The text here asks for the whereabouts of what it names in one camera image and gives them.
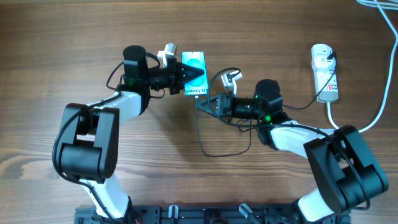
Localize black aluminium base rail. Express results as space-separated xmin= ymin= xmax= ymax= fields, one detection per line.
xmin=74 ymin=204 xmax=303 ymax=224

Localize white power cord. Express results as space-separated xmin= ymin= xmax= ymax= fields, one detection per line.
xmin=326 ymin=0 xmax=398 ymax=135

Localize black charger cable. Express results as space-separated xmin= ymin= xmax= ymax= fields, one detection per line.
xmin=194 ymin=68 xmax=338 ymax=158

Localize blue screen smartphone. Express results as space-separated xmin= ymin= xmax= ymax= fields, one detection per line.
xmin=181 ymin=52 xmax=208 ymax=96

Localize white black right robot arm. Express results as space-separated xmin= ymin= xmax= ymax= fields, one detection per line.
xmin=195 ymin=68 xmax=389 ymax=223

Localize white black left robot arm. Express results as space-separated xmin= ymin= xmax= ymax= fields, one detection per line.
xmin=52 ymin=44 xmax=205 ymax=223

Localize white power strip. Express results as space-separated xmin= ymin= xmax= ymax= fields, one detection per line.
xmin=311 ymin=44 xmax=339 ymax=103

